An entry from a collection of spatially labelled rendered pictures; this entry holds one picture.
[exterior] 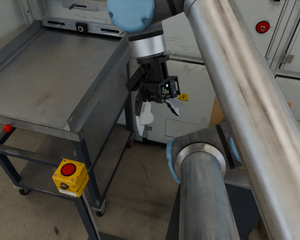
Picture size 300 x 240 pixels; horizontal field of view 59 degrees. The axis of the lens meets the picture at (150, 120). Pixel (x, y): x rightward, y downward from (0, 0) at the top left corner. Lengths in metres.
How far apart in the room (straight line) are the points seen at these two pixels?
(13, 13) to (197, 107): 1.20
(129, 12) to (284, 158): 0.36
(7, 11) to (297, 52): 1.51
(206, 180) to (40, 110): 0.82
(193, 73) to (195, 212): 1.10
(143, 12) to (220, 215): 0.39
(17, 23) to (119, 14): 1.31
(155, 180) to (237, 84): 1.57
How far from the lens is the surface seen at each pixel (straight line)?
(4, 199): 2.08
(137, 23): 0.53
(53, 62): 1.50
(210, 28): 0.45
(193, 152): 0.78
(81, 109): 1.14
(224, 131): 0.84
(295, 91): 1.61
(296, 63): 1.50
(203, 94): 1.62
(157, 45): 0.67
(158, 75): 0.68
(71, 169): 0.91
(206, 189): 0.59
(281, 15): 1.40
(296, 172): 0.35
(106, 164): 1.80
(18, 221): 1.96
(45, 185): 1.81
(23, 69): 1.50
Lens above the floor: 1.64
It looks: 46 degrees down
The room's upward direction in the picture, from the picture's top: straight up
